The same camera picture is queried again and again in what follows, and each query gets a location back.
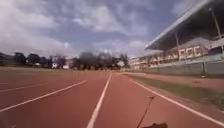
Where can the row of trees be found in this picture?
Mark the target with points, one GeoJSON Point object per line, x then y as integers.
{"type": "Point", "coordinates": [88, 60]}

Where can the red running track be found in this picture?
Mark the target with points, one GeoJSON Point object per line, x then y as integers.
{"type": "Point", "coordinates": [128, 106]}

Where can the grass strip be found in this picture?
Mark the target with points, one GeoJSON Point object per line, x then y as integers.
{"type": "Point", "coordinates": [188, 90]}

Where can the grey perimeter fence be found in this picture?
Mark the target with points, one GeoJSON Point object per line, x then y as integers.
{"type": "Point", "coordinates": [195, 68]}

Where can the grandstand building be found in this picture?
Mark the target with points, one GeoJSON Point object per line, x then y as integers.
{"type": "Point", "coordinates": [195, 30]}

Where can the brown dirt strip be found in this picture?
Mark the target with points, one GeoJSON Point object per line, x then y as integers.
{"type": "Point", "coordinates": [203, 82]}

